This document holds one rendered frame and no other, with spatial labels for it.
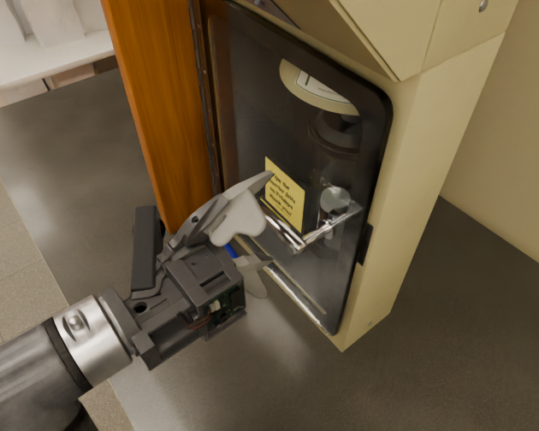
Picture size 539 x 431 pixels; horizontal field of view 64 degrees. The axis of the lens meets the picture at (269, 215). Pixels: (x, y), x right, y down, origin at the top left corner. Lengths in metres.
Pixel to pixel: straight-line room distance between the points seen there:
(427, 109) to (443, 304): 0.46
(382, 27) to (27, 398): 0.38
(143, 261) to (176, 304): 0.06
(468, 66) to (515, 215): 0.55
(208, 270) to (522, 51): 0.59
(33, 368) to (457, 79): 0.42
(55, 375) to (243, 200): 0.22
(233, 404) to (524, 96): 0.66
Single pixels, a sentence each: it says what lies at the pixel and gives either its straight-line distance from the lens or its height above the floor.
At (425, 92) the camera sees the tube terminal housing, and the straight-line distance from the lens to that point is 0.37.
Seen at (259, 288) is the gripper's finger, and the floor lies 1.14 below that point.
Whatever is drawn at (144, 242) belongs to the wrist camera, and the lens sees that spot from 0.47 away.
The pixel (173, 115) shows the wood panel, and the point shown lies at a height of 1.19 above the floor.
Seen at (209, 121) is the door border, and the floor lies 1.20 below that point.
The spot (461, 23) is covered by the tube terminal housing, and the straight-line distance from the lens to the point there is 0.36.
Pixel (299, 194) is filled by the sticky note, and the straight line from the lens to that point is 0.51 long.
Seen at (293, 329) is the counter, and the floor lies 0.94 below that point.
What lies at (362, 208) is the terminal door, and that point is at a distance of 0.43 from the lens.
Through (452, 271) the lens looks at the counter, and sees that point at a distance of 0.84.
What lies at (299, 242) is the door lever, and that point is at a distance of 0.47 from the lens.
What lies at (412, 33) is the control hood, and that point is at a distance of 0.31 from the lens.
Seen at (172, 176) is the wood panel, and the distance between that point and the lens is 0.76.
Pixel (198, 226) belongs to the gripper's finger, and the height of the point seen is 1.26.
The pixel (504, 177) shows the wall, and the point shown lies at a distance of 0.90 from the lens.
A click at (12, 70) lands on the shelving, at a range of 1.53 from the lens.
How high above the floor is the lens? 1.58
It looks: 48 degrees down
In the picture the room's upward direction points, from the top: straight up
